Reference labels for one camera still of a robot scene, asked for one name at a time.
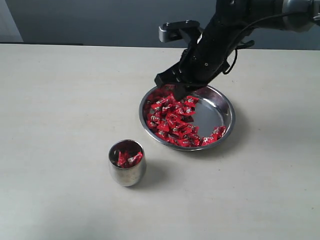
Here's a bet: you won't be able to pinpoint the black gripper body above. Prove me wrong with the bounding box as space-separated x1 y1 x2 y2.
179 24 238 87

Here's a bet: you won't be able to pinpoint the stainless steel cup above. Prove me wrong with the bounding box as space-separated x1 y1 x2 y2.
108 139 147 187

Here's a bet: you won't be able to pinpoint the round stainless steel plate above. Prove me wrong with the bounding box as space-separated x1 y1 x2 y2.
139 85 236 152

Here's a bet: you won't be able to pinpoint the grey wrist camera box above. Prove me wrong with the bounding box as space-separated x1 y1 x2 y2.
158 20 201 43

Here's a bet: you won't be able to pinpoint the black cable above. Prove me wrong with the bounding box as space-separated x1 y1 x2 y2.
222 12 313 75

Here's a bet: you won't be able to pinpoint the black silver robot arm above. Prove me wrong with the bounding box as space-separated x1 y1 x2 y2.
154 0 320 101

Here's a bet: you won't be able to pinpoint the red candy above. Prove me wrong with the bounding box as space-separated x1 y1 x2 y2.
184 96 199 108
116 151 144 169
201 135 218 147
177 139 192 148
212 126 227 139

